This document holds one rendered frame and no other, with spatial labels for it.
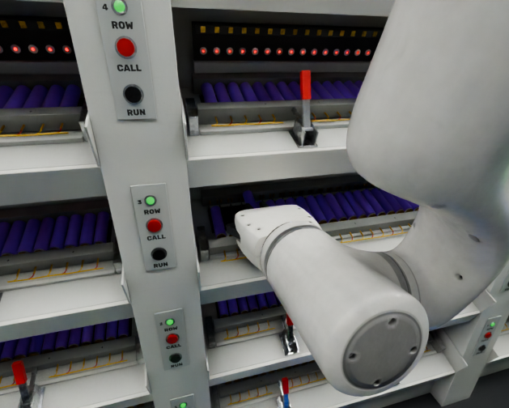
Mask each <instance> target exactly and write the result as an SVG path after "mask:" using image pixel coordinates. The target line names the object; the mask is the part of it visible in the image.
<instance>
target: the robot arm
mask: <svg viewBox="0 0 509 408"><path fill-rule="evenodd" d="M346 151H347V155H348V158H349V161H350V163H351V165H352V167H353V168H354V170H355V171H356V172H357V173H358V174H359V175H360V176H362V177H363V178H364V179H365V180H366V181H368V182H370V183H371V184H373V185H374V186H376V187H378V188H380V189H382V190H384V191H386V192H388V193H390V194H393V195H395V196H397V197H399V198H403V199H405V200H407V201H410V202H413V203H415V204H417V205H419V208H418V213H417V215H416V217H415V220H414V221H413V223H412V225H411V227H410V229H409V231H408V232H407V234H406V236H405V238H404V239H403V241H402V242H401V243H400V244H399V245H398V246H397V247H396V248H394V249H392V250H389V251H385V252H372V251H365V250H361V249H354V248H351V247H349V246H346V245H344V244H341V243H340V242H338V241H337V240H335V239H334V238H332V237H331V236H330V235H329V234H327V233H326V232H324V231H323V230H322V229H321V227H320V225H319V224H318V222H317V221H315V219H314V218H313V217H312V216H311V215H310V214H309V213H308V212H306V211H305V210H304V209H303V208H301V207H299V206H296V205H283V206H268V205H267V204H266V203H265V202H260V208H256V209H254V208H253V207H252V206H251V205H250V204H249V203H245V210H242V211H239V212H238V213H236V214H235V222H234V223H229V224H227V225H226V227H227V233H228V234H230V235H232V236H234V237H236V238H238V239H237V240H236V242H237V244H238V245H239V247H240V249H241V251H242V252H243V254H244V255H245V256H246V258H247V259H248V260H249V261H250V262H251V263H252V264H253V265H254V266H256V267H257V268H258V269H259V270H261V271H262V272H263V274H264V276H265V277H266V279H267V281H268V282H269V285H270V286H271V287H272V289H273V290H274V293H275V294H276V296H277V297H278V299H279V301H280V302H281V304H282V306H283V307H284V309H285V310H286V313H287V315H288V316H289V318H290V319H291V321H292V323H293V324H294V326H295V328H296V329H297V331H298V332H299V335H300V336H301V338H302V339H303V341H304V343H305V344H306V346H307V348H308V349H309V351H310V352H311V354H312V356H313V358H314V360H315V361H316V363H317V365H318V366H319V368H320V370H321V371H322V373H323V374H324V377H325V378H326V380H327V381H328V382H329V383H330V384H331V385H332V386H333V387H334V388H335V389H336V390H338V391H339V392H341V393H344V394H347V395H350V396H354V397H365V396H371V395H375V394H377V393H382V392H383V391H385V390H388V389H390V388H392V387H393V386H394V385H396V384H398V383H399V382H400V381H402V380H403V379H404V378H405V377H406V376H408V375H409V373H410V372H411V371H412V370H413V369H414V367H415V366H416V365H417V363H418V361H419V360H420V358H421V357H422V354H423V352H424V350H425V348H426V344H427V340H428V335H429V331H430V330H433V329H436V328H438V327H440V326H441V325H444V324H445V323H447V322H448V321H450V320H451V319H452V318H453V317H455V316H456V315H458V314H459V313H460V312H461V311H462V310H464V309H465V308H466V307H467V306H468V305H470V304H471V303H472V302H473V301H474V300H475V299H476V298H477V297H478V296H479V295H480V294H481V293H482V292H483V291H484V290H485V289H486V288H487V287H488V286H489V285H490V284H491V283H492V282H493V281H494V280H495V279H496V278H497V277H498V275H499V274H500V273H501V272H502V270H503V269H504V267H505V266H506V265H507V263H508V262H509V0H395V2H394V4H393V6H392V10H391V12H390V15H389V17H388V20H387V23H386V24H385V27H384V30H383V33H382V35H381V37H380V41H379V43H378V45H377V47H376V50H375V53H374V56H373V58H372V60H371V64H370V65H369V68H368V70H367V73H366V76H365V78H364V80H363V84H362V86H361V88H360V91H359V93H358V96H357V99H356V101H355V104H354V108H353V111H352V113H351V117H350V122H349V126H348V130H347V135H346Z"/></svg>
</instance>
